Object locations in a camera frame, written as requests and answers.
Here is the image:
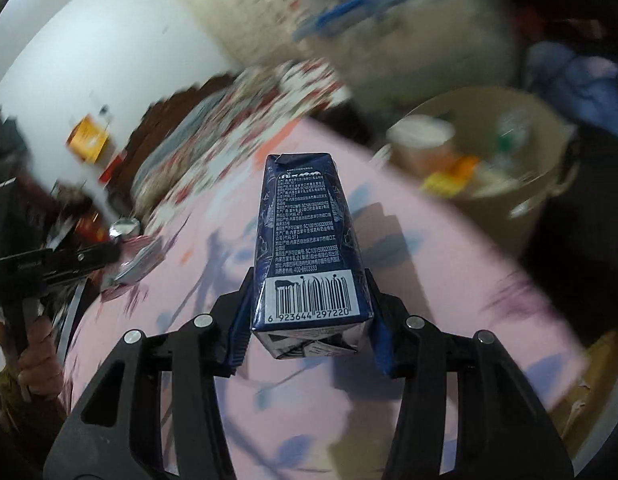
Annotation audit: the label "dark blue milk carton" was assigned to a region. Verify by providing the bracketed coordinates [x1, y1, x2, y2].
[250, 152, 375, 361]

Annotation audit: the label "person's left hand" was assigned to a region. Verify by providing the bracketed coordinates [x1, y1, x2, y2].
[16, 317, 64, 401]

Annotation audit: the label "clear storage box blue lid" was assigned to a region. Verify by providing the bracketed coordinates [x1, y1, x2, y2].
[294, 0, 520, 111]

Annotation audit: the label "shiny foil wrapper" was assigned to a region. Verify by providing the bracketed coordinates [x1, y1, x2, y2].
[108, 217, 142, 241]

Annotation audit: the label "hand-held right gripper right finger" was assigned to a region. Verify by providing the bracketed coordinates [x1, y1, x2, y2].
[363, 267, 575, 480]

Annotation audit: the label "blue clothing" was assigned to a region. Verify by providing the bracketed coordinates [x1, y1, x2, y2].
[526, 40, 618, 141]

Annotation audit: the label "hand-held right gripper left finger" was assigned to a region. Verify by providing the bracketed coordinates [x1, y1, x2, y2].
[43, 267, 255, 480]

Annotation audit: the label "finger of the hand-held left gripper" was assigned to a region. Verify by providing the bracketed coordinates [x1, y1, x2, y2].
[44, 240, 122, 286]

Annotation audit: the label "beige patterned curtain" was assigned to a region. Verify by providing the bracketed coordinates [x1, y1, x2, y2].
[154, 0, 370, 68]

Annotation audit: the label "yellow packet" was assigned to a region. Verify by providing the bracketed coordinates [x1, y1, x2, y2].
[421, 155, 480, 196]

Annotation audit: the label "small clear plastic bottle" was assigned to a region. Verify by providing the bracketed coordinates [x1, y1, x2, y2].
[492, 115, 532, 161]

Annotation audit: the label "red yellow wall calendar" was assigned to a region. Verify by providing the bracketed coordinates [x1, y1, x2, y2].
[65, 114, 112, 163]

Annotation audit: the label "carved wooden headboard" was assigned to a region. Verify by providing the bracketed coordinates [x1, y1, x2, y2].
[106, 72, 240, 211]

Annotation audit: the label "beige plastic bucket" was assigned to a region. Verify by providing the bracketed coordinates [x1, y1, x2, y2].
[374, 86, 580, 276]

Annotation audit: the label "red box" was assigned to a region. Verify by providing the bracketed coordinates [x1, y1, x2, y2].
[71, 210, 114, 246]

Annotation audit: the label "dark hanging clothes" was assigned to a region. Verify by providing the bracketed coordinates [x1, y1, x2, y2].
[0, 110, 30, 181]

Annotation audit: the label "white red floral bed sheet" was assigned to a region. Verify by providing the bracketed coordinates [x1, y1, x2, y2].
[144, 55, 355, 236]

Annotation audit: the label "pink leaf-print cloth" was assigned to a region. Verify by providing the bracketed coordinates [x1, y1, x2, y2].
[59, 120, 590, 480]

